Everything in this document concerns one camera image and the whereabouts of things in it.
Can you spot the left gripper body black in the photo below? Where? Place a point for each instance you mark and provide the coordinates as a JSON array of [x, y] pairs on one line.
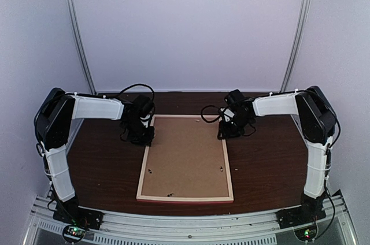
[[137, 134]]

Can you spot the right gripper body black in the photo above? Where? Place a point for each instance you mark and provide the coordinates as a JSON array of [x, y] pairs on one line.
[[236, 127]]

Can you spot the brown backing board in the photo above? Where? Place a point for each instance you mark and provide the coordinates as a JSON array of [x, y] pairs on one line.
[[185, 155]]

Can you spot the pink wooden picture frame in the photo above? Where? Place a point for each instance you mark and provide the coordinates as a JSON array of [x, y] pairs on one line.
[[141, 181]]

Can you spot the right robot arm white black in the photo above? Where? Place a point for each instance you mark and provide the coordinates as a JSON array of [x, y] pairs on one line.
[[318, 121]]

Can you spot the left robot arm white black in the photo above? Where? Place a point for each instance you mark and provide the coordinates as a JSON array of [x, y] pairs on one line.
[[53, 120]]

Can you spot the left circuit board with leds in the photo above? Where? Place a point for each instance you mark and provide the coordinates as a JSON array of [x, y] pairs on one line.
[[72, 233]]

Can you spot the circuit board with leds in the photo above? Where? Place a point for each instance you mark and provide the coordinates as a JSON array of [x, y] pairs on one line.
[[72, 233], [306, 234]]

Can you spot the right circuit board with leds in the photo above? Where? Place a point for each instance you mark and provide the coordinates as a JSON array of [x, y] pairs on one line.
[[306, 234]]

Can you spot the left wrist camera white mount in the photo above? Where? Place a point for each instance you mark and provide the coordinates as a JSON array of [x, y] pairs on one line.
[[146, 121]]

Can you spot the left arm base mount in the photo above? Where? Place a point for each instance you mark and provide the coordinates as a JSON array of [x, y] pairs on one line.
[[70, 212]]

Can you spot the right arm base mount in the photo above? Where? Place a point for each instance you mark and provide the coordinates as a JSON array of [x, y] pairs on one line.
[[310, 210]]

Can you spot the right aluminium corner post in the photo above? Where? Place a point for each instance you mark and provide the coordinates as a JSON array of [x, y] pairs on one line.
[[299, 32]]

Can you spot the aluminium corner post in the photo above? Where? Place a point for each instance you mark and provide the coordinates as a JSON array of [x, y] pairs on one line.
[[299, 32], [79, 46]]

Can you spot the left aluminium corner post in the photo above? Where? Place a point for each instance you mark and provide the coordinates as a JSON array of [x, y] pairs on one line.
[[79, 46]]

